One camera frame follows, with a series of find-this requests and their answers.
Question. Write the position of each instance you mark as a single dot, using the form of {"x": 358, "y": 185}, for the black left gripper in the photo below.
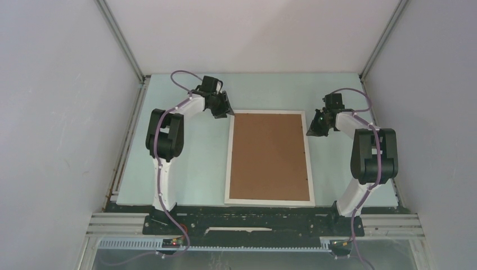
{"x": 225, "y": 106}

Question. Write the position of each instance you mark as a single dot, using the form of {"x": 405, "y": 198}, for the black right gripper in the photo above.
{"x": 313, "y": 130}

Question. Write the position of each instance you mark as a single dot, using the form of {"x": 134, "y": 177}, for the brown backing board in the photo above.
{"x": 269, "y": 156}

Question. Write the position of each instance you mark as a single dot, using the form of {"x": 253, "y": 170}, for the white picture frame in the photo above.
{"x": 228, "y": 167}

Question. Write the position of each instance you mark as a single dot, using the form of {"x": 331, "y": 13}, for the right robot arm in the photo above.
{"x": 374, "y": 156}

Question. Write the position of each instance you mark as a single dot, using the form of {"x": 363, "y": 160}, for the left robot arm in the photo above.
{"x": 165, "y": 136}

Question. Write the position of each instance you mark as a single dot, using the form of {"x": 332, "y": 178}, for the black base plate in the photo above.
{"x": 253, "y": 227}

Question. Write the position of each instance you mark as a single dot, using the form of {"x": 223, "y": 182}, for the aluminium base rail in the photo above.
{"x": 128, "y": 227}

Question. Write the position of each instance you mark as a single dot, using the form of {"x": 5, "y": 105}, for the aluminium corner rail left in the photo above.
{"x": 117, "y": 33}

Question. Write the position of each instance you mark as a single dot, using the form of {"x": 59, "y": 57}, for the aluminium corner rail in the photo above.
{"x": 385, "y": 35}
{"x": 117, "y": 33}

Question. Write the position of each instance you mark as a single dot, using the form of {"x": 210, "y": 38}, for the aluminium corner rail right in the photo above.
{"x": 385, "y": 35}

